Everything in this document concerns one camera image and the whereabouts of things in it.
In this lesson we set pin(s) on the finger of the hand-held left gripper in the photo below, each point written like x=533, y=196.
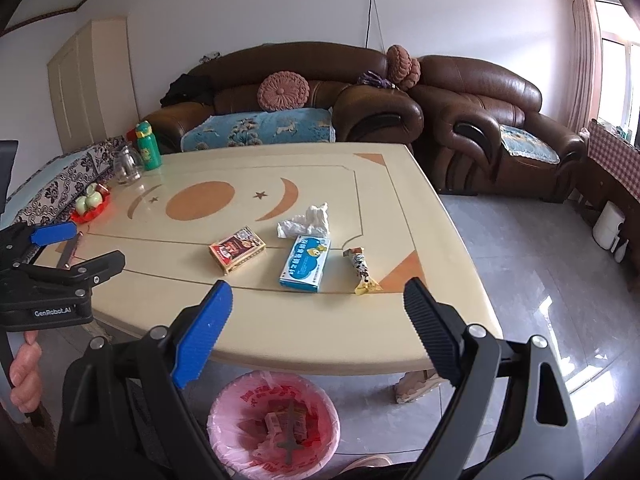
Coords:
x=95, y=265
x=52, y=234

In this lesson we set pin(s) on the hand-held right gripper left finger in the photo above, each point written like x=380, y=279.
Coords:
x=200, y=332

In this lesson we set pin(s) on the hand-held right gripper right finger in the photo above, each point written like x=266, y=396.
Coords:
x=430, y=330

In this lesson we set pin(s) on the trash bin with pink bag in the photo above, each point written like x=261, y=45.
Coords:
x=230, y=410

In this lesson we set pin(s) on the person's left hand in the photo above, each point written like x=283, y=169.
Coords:
x=27, y=370

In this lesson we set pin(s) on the smartphone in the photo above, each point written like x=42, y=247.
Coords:
x=67, y=255

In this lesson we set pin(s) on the black and white floral cover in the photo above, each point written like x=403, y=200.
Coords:
x=65, y=175

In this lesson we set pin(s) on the red playing card box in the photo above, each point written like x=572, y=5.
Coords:
x=236, y=250

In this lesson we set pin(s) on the candy wrapper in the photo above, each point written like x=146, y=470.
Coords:
x=361, y=270

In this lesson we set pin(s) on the glass jug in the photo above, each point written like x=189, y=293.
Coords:
x=127, y=165

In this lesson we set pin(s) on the blue medicine box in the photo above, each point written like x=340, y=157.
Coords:
x=304, y=262

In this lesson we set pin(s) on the green water bottle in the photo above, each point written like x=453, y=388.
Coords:
x=148, y=145

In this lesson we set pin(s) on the crumpled white tissue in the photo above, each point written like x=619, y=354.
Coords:
x=307, y=222

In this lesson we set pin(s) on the cream wardrobe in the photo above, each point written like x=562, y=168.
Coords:
x=92, y=80

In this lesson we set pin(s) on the black clothing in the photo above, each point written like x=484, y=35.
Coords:
x=187, y=87

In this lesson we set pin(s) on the white round appliance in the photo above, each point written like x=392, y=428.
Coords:
x=607, y=225

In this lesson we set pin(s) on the blue armchair seat cover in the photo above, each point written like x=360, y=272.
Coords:
x=527, y=145

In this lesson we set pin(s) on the brown wooden cabinet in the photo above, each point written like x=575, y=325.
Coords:
x=590, y=185

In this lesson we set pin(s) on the small dark object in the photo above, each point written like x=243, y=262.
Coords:
x=210, y=56

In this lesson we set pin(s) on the brown leather armchair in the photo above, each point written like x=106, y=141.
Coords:
x=490, y=90

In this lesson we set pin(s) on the checkered cloth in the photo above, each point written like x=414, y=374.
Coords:
x=612, y=152

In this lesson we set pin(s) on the round pink cushion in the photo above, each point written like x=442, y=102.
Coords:
x=397, y=64
x=415, y=71
x=283, y=91

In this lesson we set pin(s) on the purple cloth item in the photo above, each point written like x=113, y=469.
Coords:
x=372, y=79

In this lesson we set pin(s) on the brown leather sofa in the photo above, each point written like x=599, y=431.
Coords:
x=330, y=62

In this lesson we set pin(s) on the pink curtain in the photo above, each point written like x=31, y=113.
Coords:
x=582, y=50

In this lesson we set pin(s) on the window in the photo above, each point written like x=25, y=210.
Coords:
x=620, y=60

